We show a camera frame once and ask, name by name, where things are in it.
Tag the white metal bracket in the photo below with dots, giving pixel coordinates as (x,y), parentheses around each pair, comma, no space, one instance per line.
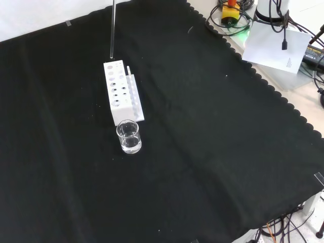
(310,203)

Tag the black stand foot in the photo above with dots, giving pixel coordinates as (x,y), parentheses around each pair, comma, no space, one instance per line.
(320,233)

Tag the yellow stop button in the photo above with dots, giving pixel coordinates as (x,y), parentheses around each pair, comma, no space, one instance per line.
(230,13)

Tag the small clear glass beaker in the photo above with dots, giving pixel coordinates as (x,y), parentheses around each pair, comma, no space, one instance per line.
(129,147)

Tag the grey metal base plate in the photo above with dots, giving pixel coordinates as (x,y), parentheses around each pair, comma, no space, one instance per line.
(291,81)

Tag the black power adapter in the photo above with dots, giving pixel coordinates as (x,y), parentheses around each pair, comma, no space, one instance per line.
(314,54)

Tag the clear tape piece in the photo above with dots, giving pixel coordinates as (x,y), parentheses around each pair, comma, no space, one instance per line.
(68,23)

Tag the white test tube rack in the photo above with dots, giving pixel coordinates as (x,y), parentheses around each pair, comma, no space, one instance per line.
(119,106)

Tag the white paper sheet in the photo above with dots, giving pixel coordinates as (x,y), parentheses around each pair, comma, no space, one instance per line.
(268,48)

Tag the clear glass rod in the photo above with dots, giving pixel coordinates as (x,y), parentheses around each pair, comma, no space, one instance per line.
(112,30)

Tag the black bench cloth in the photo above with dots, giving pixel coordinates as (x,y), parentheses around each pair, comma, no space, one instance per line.
(202,131)

